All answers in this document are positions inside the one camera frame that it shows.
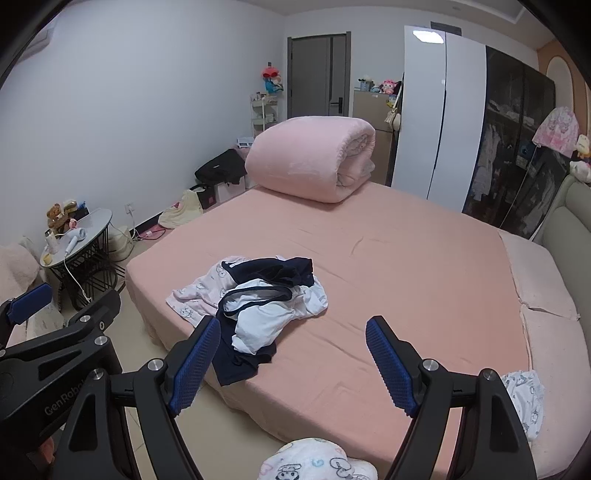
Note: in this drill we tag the white air conditioner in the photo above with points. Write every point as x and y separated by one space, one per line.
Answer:
37 46

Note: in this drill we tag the rolled pink quilt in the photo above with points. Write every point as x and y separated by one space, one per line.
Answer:
300 157

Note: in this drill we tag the cream fabric basket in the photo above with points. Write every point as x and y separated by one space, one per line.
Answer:
121 244

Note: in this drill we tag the grey door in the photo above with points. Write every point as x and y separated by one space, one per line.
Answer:
318 74

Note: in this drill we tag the brown plush bear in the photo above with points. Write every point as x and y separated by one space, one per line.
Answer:
57 213

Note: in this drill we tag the cream tote bag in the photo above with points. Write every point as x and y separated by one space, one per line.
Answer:
182 210

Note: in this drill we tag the round grey side table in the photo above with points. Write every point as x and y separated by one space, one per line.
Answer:
92 221

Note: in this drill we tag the pink pillow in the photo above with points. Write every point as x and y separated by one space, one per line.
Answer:
535 277
563 369

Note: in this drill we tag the white and black glass wardrobe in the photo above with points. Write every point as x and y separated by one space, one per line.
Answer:
457 115

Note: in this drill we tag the red and blue plush toy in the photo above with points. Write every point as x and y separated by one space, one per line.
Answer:
272 79

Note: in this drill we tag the grey padded headboard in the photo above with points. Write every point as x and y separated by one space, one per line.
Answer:
572 230

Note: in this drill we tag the yellow and white plush toy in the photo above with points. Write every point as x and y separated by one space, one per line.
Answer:
584 146

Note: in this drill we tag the beige cabinet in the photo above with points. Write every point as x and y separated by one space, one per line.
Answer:
369 108

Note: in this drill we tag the navy blue pants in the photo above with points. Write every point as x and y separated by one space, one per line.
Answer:
272 272

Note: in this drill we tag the person's printed fleece pajamas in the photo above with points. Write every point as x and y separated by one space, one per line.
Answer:
318 461

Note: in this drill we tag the pink plush doll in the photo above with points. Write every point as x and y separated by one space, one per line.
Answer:
390 86

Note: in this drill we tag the cream hanging bag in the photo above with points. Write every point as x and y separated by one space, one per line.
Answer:
395 117

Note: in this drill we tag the white hair dryer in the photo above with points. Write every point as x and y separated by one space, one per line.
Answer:
75 236

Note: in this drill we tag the white wall socket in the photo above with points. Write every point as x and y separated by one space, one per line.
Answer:
130 208

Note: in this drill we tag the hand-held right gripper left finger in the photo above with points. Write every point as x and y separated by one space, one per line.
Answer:
194 364

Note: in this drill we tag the black bag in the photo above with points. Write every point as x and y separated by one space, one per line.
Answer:
221 168

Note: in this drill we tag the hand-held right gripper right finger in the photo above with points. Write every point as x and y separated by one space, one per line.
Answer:
392 364

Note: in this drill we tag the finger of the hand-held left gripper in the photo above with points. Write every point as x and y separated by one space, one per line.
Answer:
92 318
30 302

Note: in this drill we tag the pink printed pajama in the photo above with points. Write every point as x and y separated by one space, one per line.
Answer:
198 295

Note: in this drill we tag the white power strip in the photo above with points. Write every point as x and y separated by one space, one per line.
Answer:
150 234

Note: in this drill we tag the pink bed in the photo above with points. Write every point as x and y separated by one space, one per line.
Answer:
392 258

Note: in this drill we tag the small grey plush toy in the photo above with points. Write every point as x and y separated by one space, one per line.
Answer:
364 84

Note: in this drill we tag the white rolling cart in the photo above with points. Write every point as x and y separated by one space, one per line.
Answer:
264 117

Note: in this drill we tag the white bottle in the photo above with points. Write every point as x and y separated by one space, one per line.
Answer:
51 242

